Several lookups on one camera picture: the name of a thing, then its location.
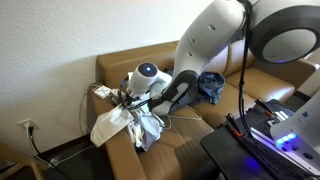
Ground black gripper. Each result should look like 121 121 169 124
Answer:
115 89 135 108

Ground white pillow case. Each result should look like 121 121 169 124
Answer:
89 99 135 148
125 94 165 152

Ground white power adapter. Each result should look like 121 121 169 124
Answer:
92 85 113 100

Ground blue denim jeans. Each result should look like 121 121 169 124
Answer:
168 70 227 112

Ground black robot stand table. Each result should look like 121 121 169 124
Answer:
199 98 320 180

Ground wooden furniture leg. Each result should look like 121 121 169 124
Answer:
0 142 45 180

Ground brown leather sofa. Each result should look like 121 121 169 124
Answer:
87 39 317 180

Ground white adapter cord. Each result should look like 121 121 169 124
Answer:
78 84 101 136

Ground thin white cable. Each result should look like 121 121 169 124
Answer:
162 104 204 130

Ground black power cord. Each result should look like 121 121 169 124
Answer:
27 124 69 180

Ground white wall outlet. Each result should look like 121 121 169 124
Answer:
17 118 40 133

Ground red handled black clamp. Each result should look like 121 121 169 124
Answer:
225 112 245 138
254 97 278 117

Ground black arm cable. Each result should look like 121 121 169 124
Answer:
236 0 258 138

